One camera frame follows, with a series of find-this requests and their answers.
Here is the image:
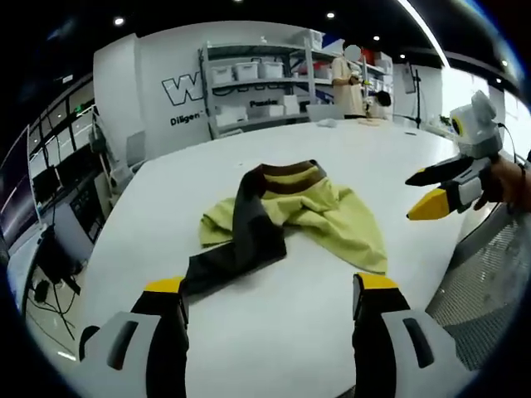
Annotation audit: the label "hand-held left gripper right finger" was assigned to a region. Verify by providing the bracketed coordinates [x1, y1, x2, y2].
[351, 272, 479, 398]

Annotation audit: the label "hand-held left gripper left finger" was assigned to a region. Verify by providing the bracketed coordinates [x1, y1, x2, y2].
[78, 276, 192, 398]

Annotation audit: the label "yellow-green and grey garment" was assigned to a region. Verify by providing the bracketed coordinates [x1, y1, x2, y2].
[181, 158, 389, 298]

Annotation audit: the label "person's right hand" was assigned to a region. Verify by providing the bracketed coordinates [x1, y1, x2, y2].
[474, 154, 524, 211]

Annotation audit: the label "black tripod stand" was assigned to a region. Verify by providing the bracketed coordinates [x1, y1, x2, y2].
[404, 67, 431, 125]

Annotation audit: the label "grey mesh surface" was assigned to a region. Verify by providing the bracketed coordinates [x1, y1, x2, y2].
[423, 201, 531, 371]

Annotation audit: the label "long ceiling light strip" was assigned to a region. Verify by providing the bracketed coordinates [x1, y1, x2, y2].
[396, 0, 452, 70]

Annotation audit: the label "black office chair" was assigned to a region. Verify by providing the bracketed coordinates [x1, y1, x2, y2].
[35, 226, 85, 297]

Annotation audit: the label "black monitor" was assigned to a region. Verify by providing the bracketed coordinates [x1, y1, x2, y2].
[31, 164, 63, 205]

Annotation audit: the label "group of white storage boxes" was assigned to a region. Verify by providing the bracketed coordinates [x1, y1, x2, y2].
[209, 31, 393, 128]

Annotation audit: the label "grey metal shelving rack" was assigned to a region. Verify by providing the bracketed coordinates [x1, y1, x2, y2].
[197, 29, 395, 141]

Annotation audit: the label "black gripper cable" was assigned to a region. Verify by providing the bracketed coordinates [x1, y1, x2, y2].
[496, 121, 520, 167]

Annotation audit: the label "black floor cables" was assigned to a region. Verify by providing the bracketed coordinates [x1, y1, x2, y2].
[31, 279, 80, 342]

